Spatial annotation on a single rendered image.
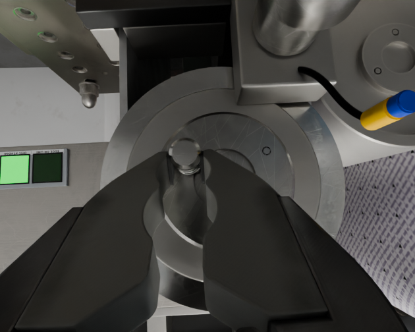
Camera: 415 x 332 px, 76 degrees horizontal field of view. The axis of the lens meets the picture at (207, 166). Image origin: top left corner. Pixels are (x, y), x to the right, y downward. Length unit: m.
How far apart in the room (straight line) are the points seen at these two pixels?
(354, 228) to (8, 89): 2.87
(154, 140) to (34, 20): 0.29
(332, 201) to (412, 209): 0.14
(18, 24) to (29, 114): 2.39
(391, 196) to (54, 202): 0.52
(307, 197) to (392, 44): 0.12
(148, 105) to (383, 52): 0.16
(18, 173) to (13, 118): 2.29
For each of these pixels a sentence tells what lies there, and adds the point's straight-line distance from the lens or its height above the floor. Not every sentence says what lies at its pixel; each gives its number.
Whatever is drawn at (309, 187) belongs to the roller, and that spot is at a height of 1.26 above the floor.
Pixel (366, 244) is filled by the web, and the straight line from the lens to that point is 0.38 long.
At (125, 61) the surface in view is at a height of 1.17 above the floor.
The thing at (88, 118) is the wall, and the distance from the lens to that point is 2.61.
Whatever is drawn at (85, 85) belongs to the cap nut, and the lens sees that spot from 0.56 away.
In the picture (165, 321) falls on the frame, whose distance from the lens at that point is 0.54.
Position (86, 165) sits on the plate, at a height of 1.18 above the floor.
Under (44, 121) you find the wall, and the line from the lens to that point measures 2.74.
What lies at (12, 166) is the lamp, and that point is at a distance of 0.60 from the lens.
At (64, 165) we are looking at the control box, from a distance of 0.55.
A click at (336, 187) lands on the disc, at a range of 0.18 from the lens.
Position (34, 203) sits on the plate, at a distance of 0.58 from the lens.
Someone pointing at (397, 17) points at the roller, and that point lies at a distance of 0.24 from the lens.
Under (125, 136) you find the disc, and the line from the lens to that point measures 0.17.
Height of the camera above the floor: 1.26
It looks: 8 degrees down
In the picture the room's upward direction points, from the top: 177 degrees clockwise
